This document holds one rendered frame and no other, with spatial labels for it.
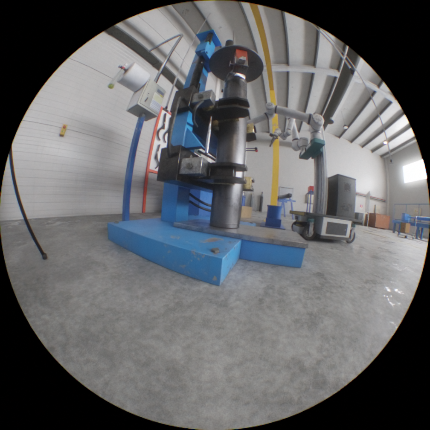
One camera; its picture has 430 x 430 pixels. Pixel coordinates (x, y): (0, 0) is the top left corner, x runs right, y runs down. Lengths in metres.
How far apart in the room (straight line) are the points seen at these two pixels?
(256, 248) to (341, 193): 1.45
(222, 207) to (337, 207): 1.46
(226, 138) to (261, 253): 0.77
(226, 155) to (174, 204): 0.55
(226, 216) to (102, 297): 0.79
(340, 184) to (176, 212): 1.86
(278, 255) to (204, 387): 0.71
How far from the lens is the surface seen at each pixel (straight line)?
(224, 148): 0.99
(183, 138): 0.87
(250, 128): 1.24
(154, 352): 0.35
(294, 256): 0.83
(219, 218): 0.92
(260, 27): 3.89
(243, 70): 1.43
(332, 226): 1.80
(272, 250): 0.81
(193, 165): 0.73
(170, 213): 1.16
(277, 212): 2.47
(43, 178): 2.29
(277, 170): 3.60
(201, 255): 0.53
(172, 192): 1.16
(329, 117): 8.84
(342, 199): 1.98
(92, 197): 2.41
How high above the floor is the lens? 0.31
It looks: 5 degrees down
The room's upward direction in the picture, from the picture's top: 5 degrees clockwise
